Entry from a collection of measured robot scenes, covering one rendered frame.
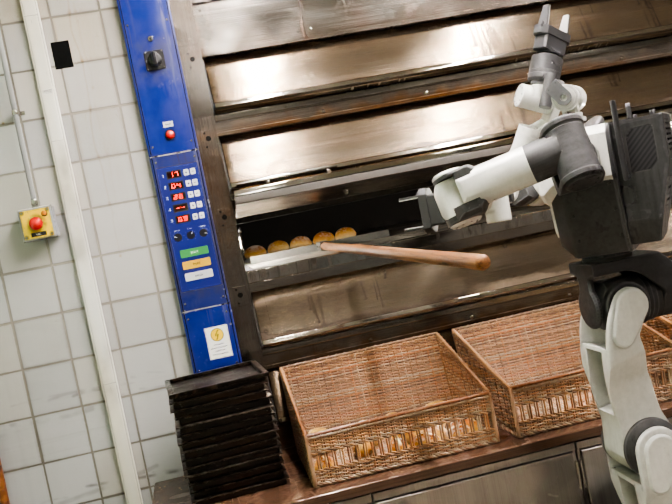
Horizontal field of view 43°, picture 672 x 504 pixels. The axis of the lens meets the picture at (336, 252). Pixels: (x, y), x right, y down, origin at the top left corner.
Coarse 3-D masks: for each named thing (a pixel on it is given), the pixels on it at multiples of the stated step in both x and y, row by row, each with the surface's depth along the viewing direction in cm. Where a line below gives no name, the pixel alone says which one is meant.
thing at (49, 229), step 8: (32, 208) 263; (40, 208) 263; (48, 208) 264; (24, 216) 263; (32, 216) 263; (40, 216) 264; (48, 216) 264; (24, 224) 263; (48, 224) 264; (56, 224) 269; (24, 232) 263; (32, 232) 263; (40, 232) 264; (48, 232) 264; (56, 232) 265; (24, 240) 263; (32, 240) 264
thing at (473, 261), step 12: (348, 252) 271; (360, 252) 251; (372, 252) 235; (384, 252) 221; (396, 252) 209; (408, 252) 198; (420, 252) 189; (432, 252) 181; (444, 252) 173; (456, 252) 167; (444, 264) 173; (456, 264) 164; (468, 264) 157; (480, 264) 153
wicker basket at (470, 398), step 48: (432, 336) 289; (288, 384) 268; (336, 384) 282; (384, 384) 284; (480, 384) 250; (336, 432) 238; (384, 432) 240; (432, 432) 243; (480, 432) 245; (336, 480) 238
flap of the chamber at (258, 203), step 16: (432, 160) 276; (448, 160) 277; (464, 160) 278; (480, 160) 283; (352, 176) 272; (368, 176) 273; (384, 176) 274; (400, 176) 279; (416, 176) 284; (432, 176) 290; (272, 192) 268; (288, 192) 269; (304, 192) 270; (320, 192) 276; (336, 192) 281; (352, 192) 286; (368, 192) 292; (240, 208) 272; (256, 208) 277; (272, 208) 282
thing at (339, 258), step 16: (480, 224) 295; (496, 224) 295; (512, 224) 296; (528, 224) 297; (400, 240) 290; (416, 240) 291; (432, 240) 292; (448, 240) 293; (320, 256) 287; (336, 256) 286; (352, 256) 287; (368, 256) 288; (256, 272) 282; (272, 272) 283; (288, 272) 284
